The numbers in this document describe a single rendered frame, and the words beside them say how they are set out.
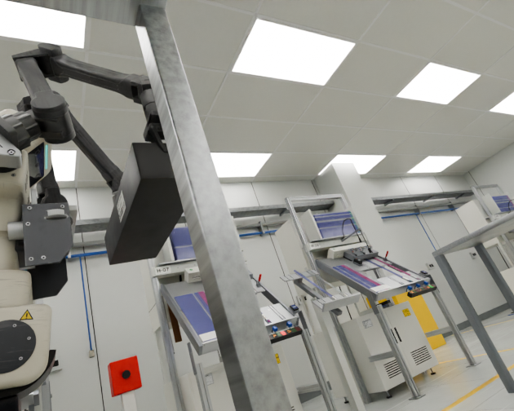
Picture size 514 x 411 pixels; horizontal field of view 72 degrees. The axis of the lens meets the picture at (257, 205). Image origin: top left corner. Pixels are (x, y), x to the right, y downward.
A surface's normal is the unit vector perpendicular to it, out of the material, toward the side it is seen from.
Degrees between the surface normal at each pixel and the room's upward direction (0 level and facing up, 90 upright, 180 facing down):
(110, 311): 90
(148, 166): 90
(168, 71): 90
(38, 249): 90
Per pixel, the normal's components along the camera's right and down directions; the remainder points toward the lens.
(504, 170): -0.85, 0.07
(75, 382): 0.43, -0.50
